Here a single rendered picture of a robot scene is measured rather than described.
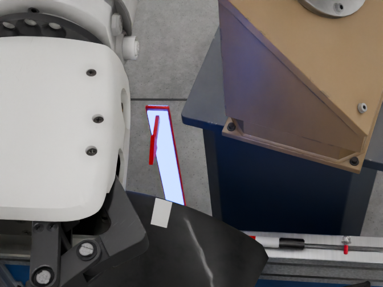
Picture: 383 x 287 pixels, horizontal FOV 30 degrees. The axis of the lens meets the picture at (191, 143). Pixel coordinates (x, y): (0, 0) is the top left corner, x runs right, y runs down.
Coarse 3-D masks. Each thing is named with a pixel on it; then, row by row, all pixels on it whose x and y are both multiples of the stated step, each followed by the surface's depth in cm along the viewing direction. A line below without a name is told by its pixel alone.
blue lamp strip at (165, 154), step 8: (152, 112) 74; (160, 112) 74; (152, 120) 75; (160, 120) 75; (168, 120) 75; (152, 128) 76; (160, 128) 76; (168, 128) 76; (160, 136) 77; (168, 136) 77; (160, 144) 78; (168, 144) 78; (160, 152) 80; (168, 152) 80; (160, 160) 81; (168, 160) 81; (160, 168) 83; (168, 168) 82; (176, 168) 82; (168, 176) 84; (176, 176) 84; (168, 184) 86; (176, 184) 85; (168, 192) 87; (176, 192) 87; (176, 200) 89
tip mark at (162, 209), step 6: (156, 198) 71; (156, 204) 70; (162, 204) 70; (168, 204) 71; (156, 210) 70; (162, 210) 70; (168, 210) 70; (156, 216) 69; (162, 216) 70; (168, 216) 70; (156, 222) 69; (162, 222) 69
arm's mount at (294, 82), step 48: (240, 0) 80; (288, 0) 86; (240, 48) 86; (288, 48) 84; (336, 48) 89; (240, 96) 94; (288, 96) 90; (336, 96) 87; (288, 144) 99; (336, 144) 95
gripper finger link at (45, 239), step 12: (36, 228) 31; (48, 228) 31; (60, 228) 31; (36, 240) 31; (48, 240) 31; (60, 240) 31; (36, 252) 30; (48, 252) 30; (60, 252) 33; (36, 264) 30; (48, 264) 30; (36, 276) 30; (48, 276) 30
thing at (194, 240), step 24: (144, 216) 69; (192, 216) 71; (168, 240) 68; (192, 240) 69; (216, 240) 70; (240, 240) 71; (120, 264) 65; (144, 264) 66; (168, 264) 66; (192, 264) 67; (216, 264) 68; (240, 264) 69; (264, 264) 70
